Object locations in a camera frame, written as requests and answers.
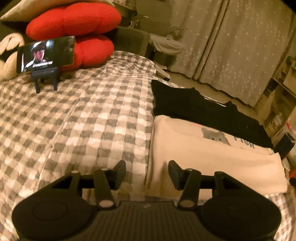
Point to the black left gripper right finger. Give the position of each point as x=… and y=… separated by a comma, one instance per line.
x=190, y=181

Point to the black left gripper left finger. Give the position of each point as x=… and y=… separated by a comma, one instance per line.
x=103, y=181

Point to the black and white raglan shirt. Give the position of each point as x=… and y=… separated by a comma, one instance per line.
x=208, y=136

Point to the grey checkered quilt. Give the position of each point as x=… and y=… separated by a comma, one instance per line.
x=96, y=117

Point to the black floor bin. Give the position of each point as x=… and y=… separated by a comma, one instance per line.
x=285, y=145

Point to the white cardboard box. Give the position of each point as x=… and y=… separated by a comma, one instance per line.
x=287, y=127

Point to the wooden shelf unit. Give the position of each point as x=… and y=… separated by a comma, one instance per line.
x=277, y=102

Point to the dark blue phone stand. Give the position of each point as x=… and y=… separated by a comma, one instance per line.
x=51, y=74

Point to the lower red puffy cushion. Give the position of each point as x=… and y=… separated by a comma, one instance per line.
x=90, y=51

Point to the red puffy cushion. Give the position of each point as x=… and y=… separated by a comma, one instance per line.
x=76, y=19
x=90, y=51

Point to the grey office chair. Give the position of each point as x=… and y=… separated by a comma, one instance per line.
x=154, y=17

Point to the smartphone playing video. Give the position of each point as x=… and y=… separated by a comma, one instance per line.
x=43, y=54

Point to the grey star curtain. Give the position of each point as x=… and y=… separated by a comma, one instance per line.
x=234, y=46

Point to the dark grey sofa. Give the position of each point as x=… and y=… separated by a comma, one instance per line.
x=129, y=40

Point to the upper red puffy cushion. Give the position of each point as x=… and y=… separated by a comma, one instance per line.
x=76, y=19

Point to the white plush toy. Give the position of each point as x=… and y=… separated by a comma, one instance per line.
x=9, y=50

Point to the white striped pillow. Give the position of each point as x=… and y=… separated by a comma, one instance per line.
x=27, y=10

